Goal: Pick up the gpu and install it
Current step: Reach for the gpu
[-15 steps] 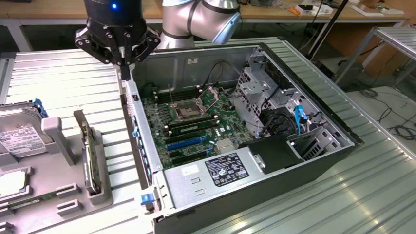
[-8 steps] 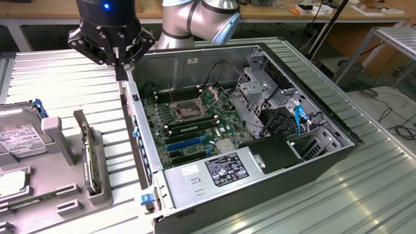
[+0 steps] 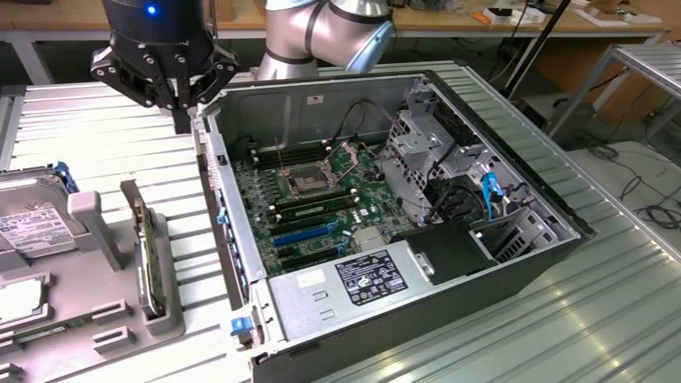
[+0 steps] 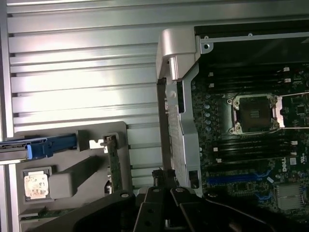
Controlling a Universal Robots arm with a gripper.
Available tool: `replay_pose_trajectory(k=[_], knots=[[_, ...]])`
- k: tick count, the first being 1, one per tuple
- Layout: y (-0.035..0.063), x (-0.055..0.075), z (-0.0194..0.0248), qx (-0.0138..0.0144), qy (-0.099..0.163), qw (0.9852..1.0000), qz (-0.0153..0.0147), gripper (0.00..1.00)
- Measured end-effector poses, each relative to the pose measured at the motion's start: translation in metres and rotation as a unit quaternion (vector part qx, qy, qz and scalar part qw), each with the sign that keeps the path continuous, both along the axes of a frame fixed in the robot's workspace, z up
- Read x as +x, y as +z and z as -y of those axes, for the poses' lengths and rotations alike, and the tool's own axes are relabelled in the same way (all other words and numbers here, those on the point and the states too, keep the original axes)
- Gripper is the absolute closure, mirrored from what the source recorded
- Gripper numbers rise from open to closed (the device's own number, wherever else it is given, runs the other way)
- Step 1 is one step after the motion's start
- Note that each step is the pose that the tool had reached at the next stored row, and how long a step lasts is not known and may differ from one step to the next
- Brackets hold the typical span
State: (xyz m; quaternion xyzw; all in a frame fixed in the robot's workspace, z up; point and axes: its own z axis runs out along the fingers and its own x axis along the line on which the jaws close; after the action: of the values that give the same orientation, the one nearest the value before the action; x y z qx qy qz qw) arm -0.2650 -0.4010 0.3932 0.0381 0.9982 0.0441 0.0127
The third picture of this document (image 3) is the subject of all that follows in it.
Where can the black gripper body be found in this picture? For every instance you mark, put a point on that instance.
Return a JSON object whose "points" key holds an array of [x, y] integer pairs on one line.
{"points": [[159, 36]]}

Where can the green graphics card black fan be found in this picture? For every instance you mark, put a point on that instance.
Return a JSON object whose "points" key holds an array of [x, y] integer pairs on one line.
{"points": [[145, 259]]}

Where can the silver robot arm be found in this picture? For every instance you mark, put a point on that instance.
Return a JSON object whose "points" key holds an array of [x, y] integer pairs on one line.
{"points": [[318, 32]]}

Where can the thin metal locking lever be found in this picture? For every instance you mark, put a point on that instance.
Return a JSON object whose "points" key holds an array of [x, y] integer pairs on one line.
{"points": [[278, 155]]}

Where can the black RAM slot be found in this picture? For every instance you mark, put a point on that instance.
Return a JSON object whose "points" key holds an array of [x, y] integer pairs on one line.
{"points": [[302, 148], [302, 144], [302, 152], [302, 156], [318, 198]]}

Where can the blue plastic disk carrier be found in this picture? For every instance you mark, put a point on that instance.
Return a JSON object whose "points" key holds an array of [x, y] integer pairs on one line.
{"points": [[66, 177]]}

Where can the metal socket cover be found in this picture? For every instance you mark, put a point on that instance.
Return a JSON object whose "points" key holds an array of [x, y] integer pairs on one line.
{"points": [[346, 148]]}

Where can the CPU socket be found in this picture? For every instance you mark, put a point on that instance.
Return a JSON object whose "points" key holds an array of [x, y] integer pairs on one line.
{"points": [[305, 181]]}

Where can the green RAM stick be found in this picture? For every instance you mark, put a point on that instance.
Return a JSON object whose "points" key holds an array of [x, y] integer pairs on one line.
{"points": [[53, 325], [313, 208]]}

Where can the long black expansion slot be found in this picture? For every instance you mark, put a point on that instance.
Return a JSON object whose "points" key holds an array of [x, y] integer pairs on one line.
{"points": [[310, 263], [301, 226]]}

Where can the silver hard disk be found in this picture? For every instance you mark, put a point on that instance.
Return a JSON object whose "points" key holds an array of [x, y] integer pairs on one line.
{"points": [[32, 223]]}

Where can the green motherboard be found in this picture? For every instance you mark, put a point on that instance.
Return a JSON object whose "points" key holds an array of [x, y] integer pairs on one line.
{"points": [[366, 199]]}

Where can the silver metal disk bay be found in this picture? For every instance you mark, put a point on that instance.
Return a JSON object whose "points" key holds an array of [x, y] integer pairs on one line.
{"points": [[409, 159]]}

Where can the wooden workbench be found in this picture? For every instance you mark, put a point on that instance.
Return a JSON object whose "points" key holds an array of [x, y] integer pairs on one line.
{"points": [[451, 22]]}

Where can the silver chipset heat sink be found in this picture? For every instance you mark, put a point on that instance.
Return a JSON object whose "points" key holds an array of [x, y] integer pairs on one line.
{"points": [[369, 239]]}

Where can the grey parts rack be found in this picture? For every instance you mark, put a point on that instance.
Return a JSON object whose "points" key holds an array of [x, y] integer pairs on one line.
{"points": [[106, 287]]}

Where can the orange white small box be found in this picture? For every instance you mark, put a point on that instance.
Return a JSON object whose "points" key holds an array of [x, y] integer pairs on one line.
{"points": [[483, 18]]}

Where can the black white box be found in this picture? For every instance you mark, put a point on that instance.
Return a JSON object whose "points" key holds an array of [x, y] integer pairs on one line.
{"points": [[513, 15]]}

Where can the silver CPU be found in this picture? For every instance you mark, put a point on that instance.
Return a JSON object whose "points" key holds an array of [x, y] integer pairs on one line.
{"points": [[18, 299]]}

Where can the silver power supply unit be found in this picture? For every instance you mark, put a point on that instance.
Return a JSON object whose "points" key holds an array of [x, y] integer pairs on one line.
{"points": [[318, 303]]}

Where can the blue case latch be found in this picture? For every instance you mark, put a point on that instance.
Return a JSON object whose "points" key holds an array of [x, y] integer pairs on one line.
{"points": [[238, 325]]}

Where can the black pole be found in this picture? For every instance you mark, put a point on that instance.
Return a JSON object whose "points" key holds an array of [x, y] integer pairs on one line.
{"points": [[539, 44]]}

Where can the black plastic air shroud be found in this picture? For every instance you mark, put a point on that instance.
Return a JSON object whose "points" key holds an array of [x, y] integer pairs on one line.
{"points": [[451, 251]]}

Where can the black box on floor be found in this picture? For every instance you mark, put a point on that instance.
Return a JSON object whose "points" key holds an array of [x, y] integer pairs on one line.
{"points": [[563, 119]]}

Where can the black open PC case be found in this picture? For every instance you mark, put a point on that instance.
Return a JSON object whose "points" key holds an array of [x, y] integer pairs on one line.
{"points": [[478, 303]]}

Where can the grey vented metal bracket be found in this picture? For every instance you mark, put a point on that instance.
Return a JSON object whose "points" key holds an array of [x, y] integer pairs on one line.
{"points": [[521, 239]]}

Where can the metal slat table frame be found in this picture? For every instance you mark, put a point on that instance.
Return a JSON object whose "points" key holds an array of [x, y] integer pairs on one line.
{"points": [[654, 60]]}

